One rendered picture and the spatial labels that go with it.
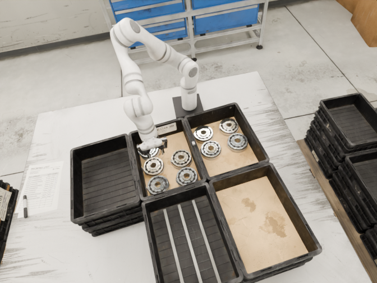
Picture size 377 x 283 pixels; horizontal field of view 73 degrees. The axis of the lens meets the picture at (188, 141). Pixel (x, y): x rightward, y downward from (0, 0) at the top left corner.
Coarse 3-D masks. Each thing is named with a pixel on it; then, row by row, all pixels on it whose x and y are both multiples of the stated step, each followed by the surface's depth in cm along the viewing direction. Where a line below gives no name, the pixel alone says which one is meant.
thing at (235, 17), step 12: (192, 0) 257; (204, 0) 259; (216, 0) 261; (228, 0) 263; (240, 0) 265; (216, 12) 270; (228, 12) 272; (240, 12) 276; (252, 12) 278; (204, 24) 279; (216, 24) 281; (228, 24) 284; (240, 24) 287
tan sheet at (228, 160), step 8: (216, 128) 140; (216, 136) 137; (224, 136) 136; (200, 144) 135; (224, 144) 133; (248, 144) 132; (224, 152) 130; (232, 152) 130; (248, 152) 129; (208, 160) 129; (216, 160) 128; (224, 160) 128; (232, 160) 127; (240, 160) 127; (248, 160) 126; (256, 160) 126; (208, 168) 126; (216, 168) 125; (224, 168) 125; (232, 168) 124
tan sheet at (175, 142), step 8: (168, 136) 140; (176, 136) 140; (184, 136) 139; (168, 144) 137; (176, 144) 136; (184, 144) 136; (160, 152) 134; (168, 152) 134; (144, 160) 132; (168, 160) 131; (192, 160) 130; (168, 168) 128; (176, 168) 128; (144, 176) 127; (168, 176) 125; (176, 184) 122
